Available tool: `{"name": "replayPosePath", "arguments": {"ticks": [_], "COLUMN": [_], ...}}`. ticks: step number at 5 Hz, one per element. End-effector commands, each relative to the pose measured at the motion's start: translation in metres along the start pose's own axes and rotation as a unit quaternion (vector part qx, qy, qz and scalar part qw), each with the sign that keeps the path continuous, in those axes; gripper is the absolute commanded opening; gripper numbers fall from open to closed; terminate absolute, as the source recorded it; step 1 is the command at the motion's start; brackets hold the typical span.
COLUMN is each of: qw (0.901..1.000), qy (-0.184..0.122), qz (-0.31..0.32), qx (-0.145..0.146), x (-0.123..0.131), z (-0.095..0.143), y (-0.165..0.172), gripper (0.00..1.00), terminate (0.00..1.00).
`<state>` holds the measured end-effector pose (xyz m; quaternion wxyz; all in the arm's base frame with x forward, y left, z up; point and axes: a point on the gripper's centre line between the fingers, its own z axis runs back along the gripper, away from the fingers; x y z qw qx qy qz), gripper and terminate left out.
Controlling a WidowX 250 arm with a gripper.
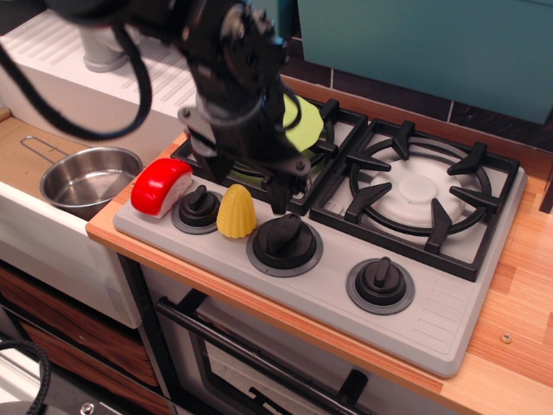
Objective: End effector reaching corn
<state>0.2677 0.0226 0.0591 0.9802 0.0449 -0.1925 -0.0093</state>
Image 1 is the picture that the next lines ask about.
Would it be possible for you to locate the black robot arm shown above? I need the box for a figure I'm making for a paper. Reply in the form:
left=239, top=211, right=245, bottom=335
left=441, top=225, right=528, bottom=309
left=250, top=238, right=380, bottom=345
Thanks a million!
left=47, top=1, right=310, bottom=214

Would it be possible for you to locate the yellow toy corn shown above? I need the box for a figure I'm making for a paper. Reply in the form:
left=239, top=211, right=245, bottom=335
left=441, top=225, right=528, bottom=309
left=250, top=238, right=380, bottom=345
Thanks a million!
left=216, top=184, right=257, bottom=239

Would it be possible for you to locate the black burner grate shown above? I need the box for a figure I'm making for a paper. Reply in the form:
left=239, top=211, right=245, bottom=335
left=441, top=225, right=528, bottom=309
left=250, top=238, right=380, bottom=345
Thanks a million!
left=309, top=119, right=526, bottom=282
left=170, top=98, right=369, bottom=216

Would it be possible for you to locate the red white toy sushi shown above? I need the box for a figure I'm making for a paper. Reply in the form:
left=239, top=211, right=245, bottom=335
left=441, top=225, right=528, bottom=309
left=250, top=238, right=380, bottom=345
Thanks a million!
left=130, top=158, right=193, bottom=219

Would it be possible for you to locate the black stove knob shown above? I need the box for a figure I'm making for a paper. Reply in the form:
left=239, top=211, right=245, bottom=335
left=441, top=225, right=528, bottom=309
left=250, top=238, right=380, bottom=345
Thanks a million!
left=171, top=185, right=222, bottom=235
left=246, top=214, right=323, bottom=278
left=346, top=257, right=415, bottom=316

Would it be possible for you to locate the black braided cable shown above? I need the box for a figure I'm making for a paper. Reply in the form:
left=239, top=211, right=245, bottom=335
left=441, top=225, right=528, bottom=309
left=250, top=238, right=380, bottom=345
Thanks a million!
left=0, top=21, right=153, bottom=143

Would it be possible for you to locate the black oven door handle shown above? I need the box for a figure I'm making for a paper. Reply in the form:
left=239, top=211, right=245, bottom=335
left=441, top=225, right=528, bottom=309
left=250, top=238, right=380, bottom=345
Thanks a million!
left=156, top=290, right=367, bottom=414

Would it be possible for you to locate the black right stove knob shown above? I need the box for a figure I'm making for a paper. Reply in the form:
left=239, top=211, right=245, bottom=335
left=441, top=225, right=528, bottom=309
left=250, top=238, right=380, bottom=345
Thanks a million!
left=346, top=257, right=415, bottom=316

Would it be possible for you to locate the white toy sink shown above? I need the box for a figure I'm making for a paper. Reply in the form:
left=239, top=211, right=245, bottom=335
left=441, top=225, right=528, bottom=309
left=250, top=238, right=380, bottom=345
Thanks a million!
left=1, top=1, right=196, bottom=328

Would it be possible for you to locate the grey toy faucet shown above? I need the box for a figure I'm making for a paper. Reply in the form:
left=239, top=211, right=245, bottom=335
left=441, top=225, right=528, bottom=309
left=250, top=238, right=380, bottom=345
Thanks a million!
left=79, top=28, right=130, bottom=73

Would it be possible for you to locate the grey toy stove top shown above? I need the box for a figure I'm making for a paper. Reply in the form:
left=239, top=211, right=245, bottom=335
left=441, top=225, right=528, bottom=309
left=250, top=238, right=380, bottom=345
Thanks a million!
left=112, top=112, right=529, bottom=380

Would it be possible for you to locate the light green plastic plate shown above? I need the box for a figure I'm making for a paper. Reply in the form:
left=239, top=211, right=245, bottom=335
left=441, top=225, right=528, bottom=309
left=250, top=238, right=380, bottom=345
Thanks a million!
left=283, top=95, right=324, bottom=153

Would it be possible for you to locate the black left burner grate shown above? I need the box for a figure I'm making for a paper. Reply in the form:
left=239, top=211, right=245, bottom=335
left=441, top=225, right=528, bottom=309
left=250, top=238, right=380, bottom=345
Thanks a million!
left=170, top=98, right=369, bottom=216

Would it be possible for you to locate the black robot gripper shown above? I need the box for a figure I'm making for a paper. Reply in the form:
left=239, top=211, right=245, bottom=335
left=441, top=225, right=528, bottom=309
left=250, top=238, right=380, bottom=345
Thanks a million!
left=178, top=73, right=311, bottom=214

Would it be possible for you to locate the white right burner cap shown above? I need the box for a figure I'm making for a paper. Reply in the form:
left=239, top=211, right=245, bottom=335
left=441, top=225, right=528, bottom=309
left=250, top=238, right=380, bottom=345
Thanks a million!
left=371, top=157, right=465, bottom=227

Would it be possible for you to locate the black right burner grate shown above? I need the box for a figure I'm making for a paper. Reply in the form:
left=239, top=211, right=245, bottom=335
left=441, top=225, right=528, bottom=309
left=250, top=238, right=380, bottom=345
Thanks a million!
left=309, top=119, right=526, bottom=282

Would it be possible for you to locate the black middle stove knob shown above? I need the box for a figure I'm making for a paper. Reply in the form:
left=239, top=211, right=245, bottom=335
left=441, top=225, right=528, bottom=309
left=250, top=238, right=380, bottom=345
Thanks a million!
left=246, top=214, right=323, bottom=278

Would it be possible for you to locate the stainless steel pot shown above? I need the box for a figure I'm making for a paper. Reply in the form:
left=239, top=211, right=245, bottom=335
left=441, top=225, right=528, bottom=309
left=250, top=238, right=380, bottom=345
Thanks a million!
left=21, top=136, right=143, bottom=220

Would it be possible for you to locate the black left stove knob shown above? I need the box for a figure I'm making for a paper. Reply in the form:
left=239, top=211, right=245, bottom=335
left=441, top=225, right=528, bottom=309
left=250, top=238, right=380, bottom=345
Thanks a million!
left=171, top=185, right=222, bottom=235

